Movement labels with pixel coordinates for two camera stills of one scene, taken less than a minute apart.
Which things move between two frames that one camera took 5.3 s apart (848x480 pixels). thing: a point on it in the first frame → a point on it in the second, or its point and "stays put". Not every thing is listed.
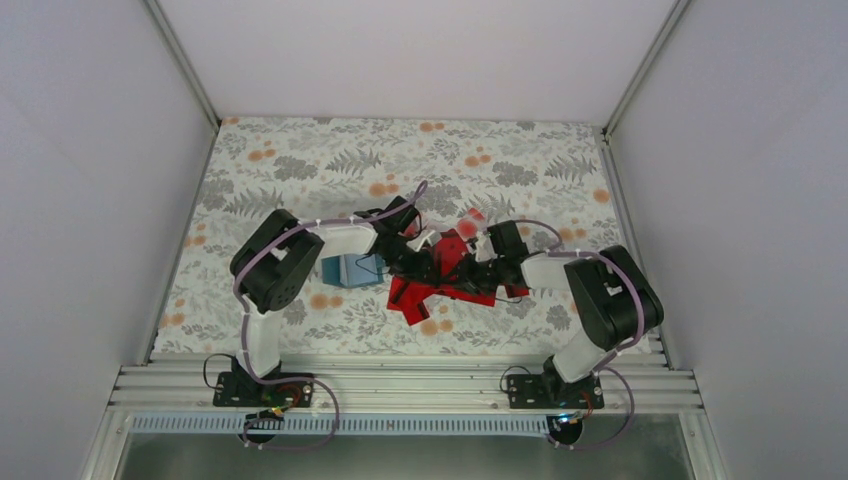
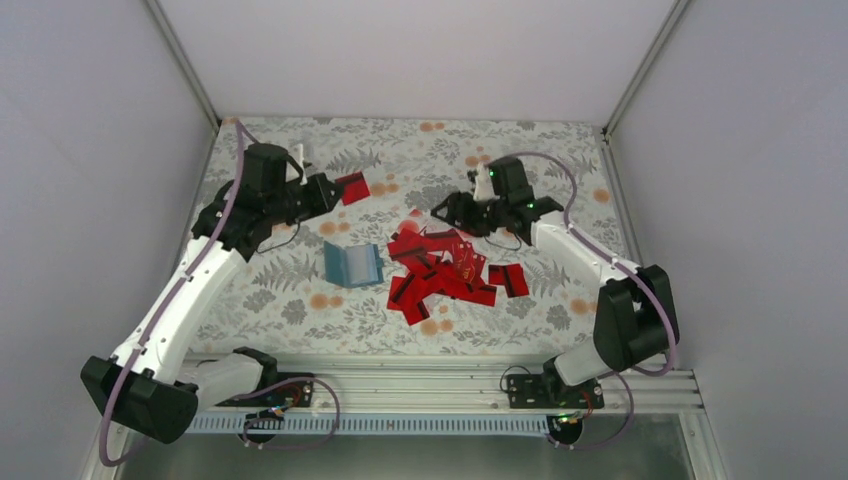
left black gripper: [418, 268] → [319, 183]
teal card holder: [353, 270] stays put
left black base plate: [244, 390] stays put
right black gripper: [466, 274] → [459, 212]
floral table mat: [554, 177] stays put
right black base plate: [550, 391] stays put
